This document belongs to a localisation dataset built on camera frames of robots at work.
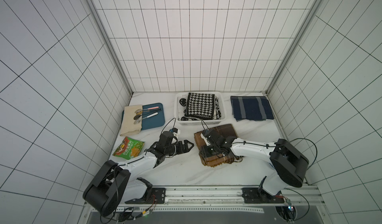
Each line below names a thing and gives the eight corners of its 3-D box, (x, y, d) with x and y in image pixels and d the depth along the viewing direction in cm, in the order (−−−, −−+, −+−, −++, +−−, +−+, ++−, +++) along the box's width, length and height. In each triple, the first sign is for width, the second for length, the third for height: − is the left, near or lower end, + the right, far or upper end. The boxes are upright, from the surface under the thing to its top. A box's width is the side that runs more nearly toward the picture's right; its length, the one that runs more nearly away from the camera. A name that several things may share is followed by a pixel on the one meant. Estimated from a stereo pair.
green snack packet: (115, 156, 89) (113, 154, 86) (125, 138, 96) (124, 136, 94) (136, 162, 86) (135, 160, 84) (146, 143, 94) (144, 141, 92)
